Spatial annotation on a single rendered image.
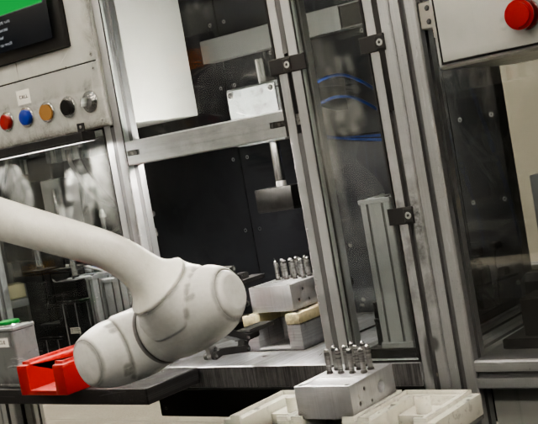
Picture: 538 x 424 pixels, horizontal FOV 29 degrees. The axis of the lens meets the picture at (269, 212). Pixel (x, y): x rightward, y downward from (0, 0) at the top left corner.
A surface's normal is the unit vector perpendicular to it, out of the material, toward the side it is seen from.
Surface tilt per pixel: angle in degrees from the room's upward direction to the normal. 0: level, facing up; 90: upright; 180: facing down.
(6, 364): 90
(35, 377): 90
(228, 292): 79
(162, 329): 117
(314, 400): 90
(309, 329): 90
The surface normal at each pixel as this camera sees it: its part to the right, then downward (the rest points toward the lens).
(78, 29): -0.59, 0.15
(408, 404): 0.79, -0.11
